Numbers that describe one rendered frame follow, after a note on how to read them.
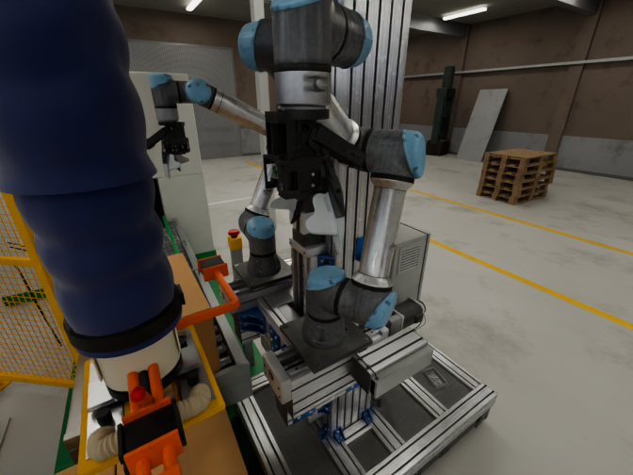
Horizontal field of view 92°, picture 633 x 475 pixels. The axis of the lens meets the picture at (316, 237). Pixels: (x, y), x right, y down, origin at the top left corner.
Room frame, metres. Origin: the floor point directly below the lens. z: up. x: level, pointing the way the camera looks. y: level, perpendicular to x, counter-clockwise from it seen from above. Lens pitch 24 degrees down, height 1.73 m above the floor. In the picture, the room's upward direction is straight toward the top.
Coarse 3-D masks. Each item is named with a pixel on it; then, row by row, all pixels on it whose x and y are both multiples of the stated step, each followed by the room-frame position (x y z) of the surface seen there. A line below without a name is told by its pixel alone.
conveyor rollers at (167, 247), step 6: (174, 234) 2.76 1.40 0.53; (168, 240) 2.57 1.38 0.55; (168, 246) 2.48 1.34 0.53; (180, 246) 2.46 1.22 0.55; (168, 252) 2.33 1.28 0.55; (180, 252) 2.36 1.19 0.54; (186, 258) 2.22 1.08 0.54; (216, 330) 1.37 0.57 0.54; (216, 336) 1.30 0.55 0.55; (222, 348) 1.22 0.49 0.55; (222, 354) 1.20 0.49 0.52; (222, 360) 1.13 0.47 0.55; (228, 360) 1.14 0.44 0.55; (222, 366) 1.11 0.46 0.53; (228, 366) 1.13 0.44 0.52
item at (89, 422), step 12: (84, 372) 0.59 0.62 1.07; (84, 384) 0.56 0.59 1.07; (84, 396) 0.52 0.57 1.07; (84, 408) 0.49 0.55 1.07; (108, 408) 0.47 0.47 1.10; (120, 408) 0.48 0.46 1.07; (84, 420) 0.46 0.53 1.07; (96, 420) 0.46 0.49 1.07; (108, 420) 0.45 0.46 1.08; (120, 420) 0.46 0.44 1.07; (84, 432) 0.43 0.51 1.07; (84, 444) 0.41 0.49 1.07; (84, 456) 0.38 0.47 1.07; (84, 468) 0.36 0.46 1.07; (96, 468) 0.36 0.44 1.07
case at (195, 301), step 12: (180, 264) 1.40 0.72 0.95; (180, 276) 1.28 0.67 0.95; (192, 276) 1.28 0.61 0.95; (192, 288) 1.17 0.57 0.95; (192, 300) 1.08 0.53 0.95; (204, 300) 1.08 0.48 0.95; (192, 312) 1.00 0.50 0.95; (192, 324) 0.99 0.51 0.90; (204, 324) 1.01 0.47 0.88; (204, 336) 1.01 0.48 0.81; (204, 348) 1.01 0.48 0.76; (216, 348) 1.03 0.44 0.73; (216, 360) 1.02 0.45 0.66
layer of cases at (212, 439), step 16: (224, 416) 0.84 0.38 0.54; (192, 432) 0.78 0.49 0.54; (208, 432) 0.78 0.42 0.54; (224, 432) 0.78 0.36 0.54; (192, 448) 0.72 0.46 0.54; (208, 448) 0.72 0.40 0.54; (224, 448) 0.72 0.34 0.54; (192, 464) 0.66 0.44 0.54; (208, 464) 0.66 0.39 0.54; (224, 464) 0.66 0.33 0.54; (240, 464) 0.66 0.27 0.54
